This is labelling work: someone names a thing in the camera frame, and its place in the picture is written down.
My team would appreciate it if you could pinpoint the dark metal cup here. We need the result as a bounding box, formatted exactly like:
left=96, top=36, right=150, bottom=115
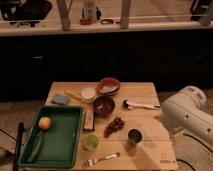
left=128, top=129, right=143, bottom=145

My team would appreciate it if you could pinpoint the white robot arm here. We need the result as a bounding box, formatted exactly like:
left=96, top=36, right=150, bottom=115
left=161, top=86, right=213, bottom=145

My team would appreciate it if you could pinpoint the green plastic tray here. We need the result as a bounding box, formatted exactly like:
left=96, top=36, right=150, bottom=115
left=18, top=106, right=83, bottom=169

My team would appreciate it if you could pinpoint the orange bowl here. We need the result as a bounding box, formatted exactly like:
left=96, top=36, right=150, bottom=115
left=97, top=77, right=120, bottom=95

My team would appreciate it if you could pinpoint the white cup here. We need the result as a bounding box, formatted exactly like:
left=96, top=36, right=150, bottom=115
left=81, top=87, right=96, bottom=103

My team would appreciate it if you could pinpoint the dark red bowl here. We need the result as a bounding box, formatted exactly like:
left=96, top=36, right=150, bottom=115
left=93, top=96, right=115, bottom=118

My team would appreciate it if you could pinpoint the yellow banana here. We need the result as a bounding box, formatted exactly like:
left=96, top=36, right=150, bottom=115
left=65, top=90, right=82, bottom=100

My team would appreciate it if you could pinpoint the wooden block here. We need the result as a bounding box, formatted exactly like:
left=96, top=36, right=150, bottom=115
left=83, top=109, right=94, bottom=131

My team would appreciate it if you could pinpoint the bunch of dark grapes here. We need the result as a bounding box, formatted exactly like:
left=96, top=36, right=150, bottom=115
left=104, top=117, right=125, bottom=138

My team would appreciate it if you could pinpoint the blue sponge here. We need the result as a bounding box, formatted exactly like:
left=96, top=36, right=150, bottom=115
left=51, top=94, right=69, bottom=105

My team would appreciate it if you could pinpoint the wooden folding table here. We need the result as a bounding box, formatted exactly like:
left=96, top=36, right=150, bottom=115
left=24, top=81, right=179, bottom=171

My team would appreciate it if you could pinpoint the green plastic cup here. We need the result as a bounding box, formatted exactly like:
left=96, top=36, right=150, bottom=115
left=83, top=134, right=99, bottom=151

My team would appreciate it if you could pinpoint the red round object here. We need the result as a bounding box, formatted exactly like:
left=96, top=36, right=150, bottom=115
left=80, top=18, right=92, bottom=25

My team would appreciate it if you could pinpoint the orange fruit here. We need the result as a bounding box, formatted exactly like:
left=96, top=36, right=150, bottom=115
left=38, top=117, right=52, bottom=130

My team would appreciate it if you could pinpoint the silver fork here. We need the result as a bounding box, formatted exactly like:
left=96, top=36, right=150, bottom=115
left=84, top=152, right=120, bottom=167

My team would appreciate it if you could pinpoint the white bottle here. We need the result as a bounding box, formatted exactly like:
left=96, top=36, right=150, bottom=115
left=84, top=0, right=97, bottom=22

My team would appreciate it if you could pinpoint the green cucumber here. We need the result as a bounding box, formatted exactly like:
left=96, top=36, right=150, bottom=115
left=27, top=136, right=43, bottom=163

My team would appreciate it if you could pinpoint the black pole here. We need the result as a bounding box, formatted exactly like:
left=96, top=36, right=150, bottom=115
left=12, top=122, right=25, bottom=171

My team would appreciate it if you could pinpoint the black office chair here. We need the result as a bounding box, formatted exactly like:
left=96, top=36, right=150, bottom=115
left=0, top=0, right=52, bottom=27

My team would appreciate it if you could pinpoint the black cable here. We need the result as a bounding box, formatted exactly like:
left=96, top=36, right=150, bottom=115
left=175, top=133, right=213, bottom=171

